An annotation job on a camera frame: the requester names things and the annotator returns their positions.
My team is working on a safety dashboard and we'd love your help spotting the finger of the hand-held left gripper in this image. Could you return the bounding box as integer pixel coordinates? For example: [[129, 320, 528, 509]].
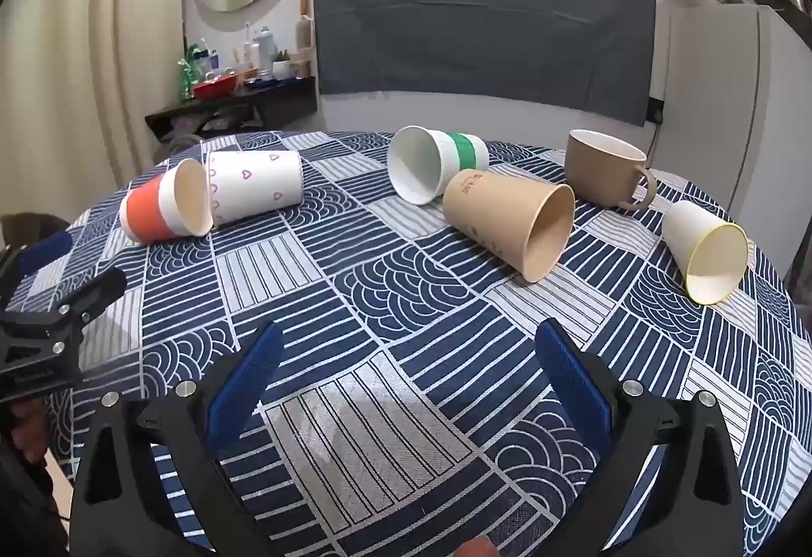
[[0, 230, 75, 297], [59, 267, 128, 323]]

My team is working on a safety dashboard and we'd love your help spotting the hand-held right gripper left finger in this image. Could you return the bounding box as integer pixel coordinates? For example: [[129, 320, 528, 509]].
[[69, 321, 284, 557]]

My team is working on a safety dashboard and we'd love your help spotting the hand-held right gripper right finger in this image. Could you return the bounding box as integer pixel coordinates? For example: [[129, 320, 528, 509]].
[[536, 321, 747, 557]]

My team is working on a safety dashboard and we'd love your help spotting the orange banded paper cup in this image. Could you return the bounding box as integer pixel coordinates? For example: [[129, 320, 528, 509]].
[[119, 158, 215, 244]]

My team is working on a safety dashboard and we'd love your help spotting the heart print white paper cup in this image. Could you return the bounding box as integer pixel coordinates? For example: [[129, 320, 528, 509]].
[[204, 151, 303, 228]]

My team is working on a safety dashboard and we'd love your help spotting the yellow rimmed white paper cup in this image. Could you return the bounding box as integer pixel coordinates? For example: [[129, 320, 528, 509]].
[[661, 200, 750, 305]]

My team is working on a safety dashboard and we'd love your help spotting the brown kraft paper cup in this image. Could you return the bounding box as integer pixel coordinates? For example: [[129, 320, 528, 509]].
[[442, 170, 576, 284]]

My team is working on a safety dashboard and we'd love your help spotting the green banded white paper cup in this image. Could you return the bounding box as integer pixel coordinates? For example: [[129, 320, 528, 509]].
[[387, 125, 490, 206]]

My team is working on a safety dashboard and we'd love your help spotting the brown chair back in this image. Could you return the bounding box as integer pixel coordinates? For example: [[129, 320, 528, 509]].
[[0, 213, 71, 248]]

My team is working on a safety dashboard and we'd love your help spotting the blue patterned tablecloth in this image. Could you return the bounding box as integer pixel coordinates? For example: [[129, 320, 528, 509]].
[[13, 130, 806, 557]]

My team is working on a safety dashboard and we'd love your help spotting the beige curtain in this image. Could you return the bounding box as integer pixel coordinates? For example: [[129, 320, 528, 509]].
[[0, 0, 194, 228]]

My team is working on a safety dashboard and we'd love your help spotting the tan ceramic mug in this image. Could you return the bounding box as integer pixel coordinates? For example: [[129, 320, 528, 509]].
[[564, 129, 657, 210]]

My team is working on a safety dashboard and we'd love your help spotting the green bottle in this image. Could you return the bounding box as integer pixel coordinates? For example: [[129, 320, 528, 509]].
[[179, 44, 195, 101]]

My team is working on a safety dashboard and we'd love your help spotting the red bowl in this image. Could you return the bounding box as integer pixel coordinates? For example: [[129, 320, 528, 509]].
[[193, 76, 239, 100]]

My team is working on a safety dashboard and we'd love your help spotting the black side shelf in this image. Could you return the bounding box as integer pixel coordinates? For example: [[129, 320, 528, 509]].
[[145, 76, 318, 147]]

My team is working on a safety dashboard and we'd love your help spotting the white thermos bottle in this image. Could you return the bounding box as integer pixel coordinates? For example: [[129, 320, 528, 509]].
[[257, 27, 276, 79]]

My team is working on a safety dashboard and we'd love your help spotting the white refrigerator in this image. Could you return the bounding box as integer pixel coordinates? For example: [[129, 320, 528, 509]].
[[653, 2, 812, 279]]

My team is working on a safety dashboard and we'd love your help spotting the beige bottle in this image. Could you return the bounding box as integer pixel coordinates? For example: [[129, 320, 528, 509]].
[[297, 0, 316, 51]]

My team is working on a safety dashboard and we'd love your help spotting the grey cloth cover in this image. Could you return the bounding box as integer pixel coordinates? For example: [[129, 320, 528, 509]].
[[313, 0, 657, 126]]

